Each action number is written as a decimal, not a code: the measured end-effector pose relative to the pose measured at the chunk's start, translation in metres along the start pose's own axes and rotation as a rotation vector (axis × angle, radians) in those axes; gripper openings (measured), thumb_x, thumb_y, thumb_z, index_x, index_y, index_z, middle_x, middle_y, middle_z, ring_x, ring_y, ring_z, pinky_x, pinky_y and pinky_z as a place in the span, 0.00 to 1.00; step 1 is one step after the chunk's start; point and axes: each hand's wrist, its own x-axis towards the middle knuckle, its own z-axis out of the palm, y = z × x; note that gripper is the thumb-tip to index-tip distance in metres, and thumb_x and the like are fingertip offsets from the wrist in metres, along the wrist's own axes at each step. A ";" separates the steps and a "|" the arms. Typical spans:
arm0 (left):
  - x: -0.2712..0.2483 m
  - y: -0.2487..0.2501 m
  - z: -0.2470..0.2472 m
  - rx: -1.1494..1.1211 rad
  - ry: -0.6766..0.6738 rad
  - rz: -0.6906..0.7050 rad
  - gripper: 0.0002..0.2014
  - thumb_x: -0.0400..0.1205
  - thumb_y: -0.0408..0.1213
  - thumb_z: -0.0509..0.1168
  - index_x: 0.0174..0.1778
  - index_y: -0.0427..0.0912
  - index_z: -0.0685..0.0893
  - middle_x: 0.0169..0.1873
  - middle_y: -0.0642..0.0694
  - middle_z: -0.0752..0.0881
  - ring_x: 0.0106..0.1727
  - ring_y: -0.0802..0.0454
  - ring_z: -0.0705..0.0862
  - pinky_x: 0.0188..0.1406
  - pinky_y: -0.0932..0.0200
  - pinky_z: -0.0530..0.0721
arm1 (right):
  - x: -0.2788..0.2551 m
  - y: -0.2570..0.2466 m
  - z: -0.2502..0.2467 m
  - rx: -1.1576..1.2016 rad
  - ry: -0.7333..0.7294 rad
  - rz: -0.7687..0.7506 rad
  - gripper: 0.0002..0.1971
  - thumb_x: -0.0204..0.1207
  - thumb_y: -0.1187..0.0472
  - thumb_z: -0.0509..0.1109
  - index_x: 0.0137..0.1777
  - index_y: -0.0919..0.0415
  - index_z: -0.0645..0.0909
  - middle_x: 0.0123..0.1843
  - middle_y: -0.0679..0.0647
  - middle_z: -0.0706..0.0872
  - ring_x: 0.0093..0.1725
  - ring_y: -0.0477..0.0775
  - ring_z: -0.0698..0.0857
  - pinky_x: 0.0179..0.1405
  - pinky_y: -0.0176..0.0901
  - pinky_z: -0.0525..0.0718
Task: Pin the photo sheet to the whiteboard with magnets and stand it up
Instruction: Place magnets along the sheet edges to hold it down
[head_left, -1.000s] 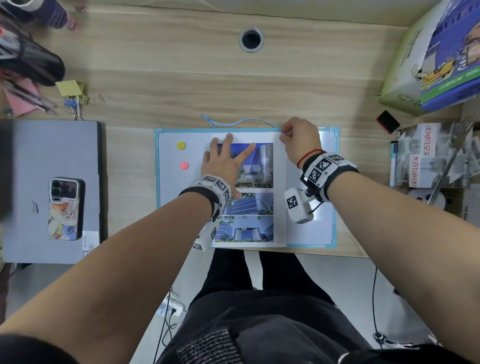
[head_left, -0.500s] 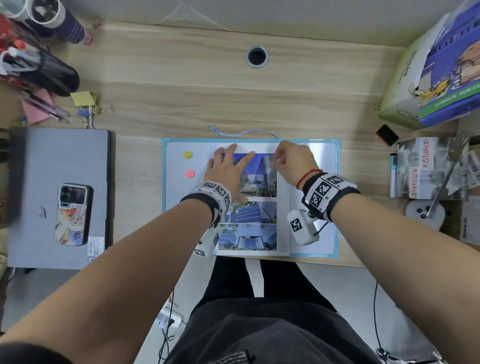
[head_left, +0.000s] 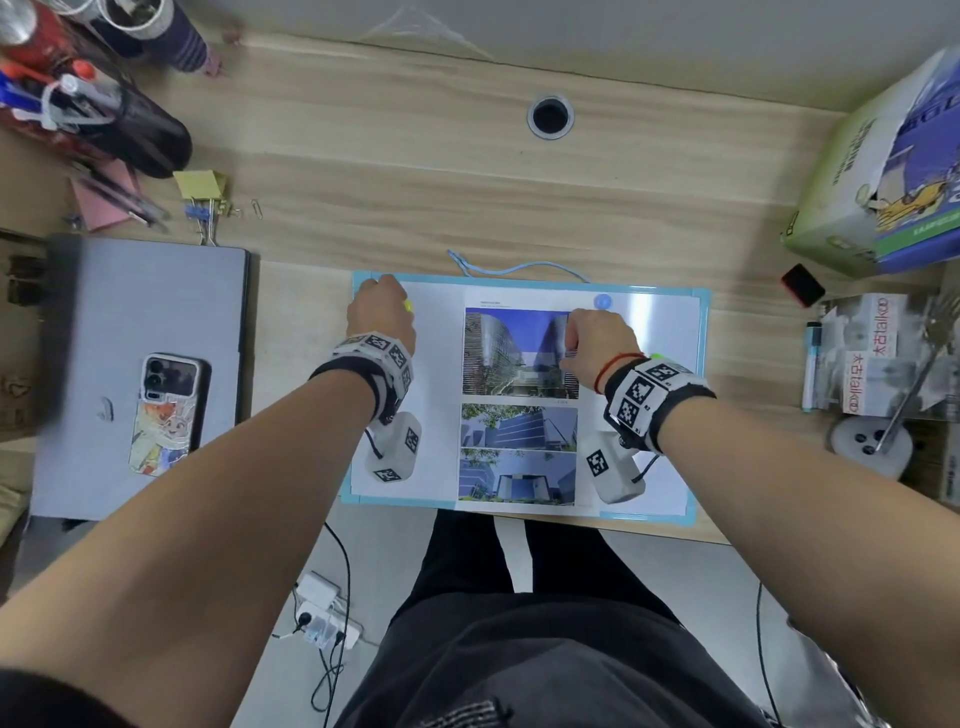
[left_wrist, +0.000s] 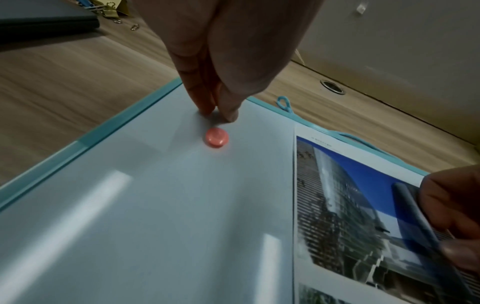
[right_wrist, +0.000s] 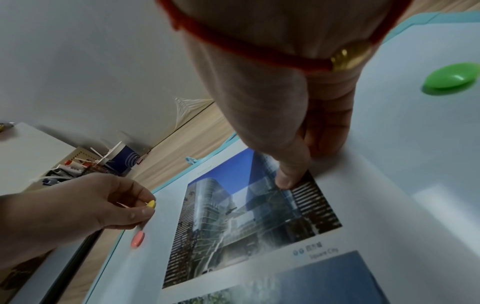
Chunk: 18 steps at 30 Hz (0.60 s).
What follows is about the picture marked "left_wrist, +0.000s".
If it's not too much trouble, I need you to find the person's left hand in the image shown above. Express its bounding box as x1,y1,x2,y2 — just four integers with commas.
132,0,328,123

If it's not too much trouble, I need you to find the person's right hand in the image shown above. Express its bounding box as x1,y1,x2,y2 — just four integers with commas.
417,164,480,272

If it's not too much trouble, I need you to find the pink round magnet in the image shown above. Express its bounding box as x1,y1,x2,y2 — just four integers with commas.
204,127,230,149

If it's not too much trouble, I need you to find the printed page with building photos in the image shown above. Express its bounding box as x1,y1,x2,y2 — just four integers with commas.
291,124,480,304

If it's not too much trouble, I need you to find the white magnetic board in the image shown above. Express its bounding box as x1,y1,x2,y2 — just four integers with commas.
0,78,431,304

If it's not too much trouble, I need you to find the round metal desk grommet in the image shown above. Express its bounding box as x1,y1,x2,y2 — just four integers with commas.
319,79,348,96

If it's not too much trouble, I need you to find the dark flat notebook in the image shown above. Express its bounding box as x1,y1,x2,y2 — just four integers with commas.
0,0,102,46

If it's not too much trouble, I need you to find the teal hanging cord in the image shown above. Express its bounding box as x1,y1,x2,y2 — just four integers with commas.
275,95,392,159

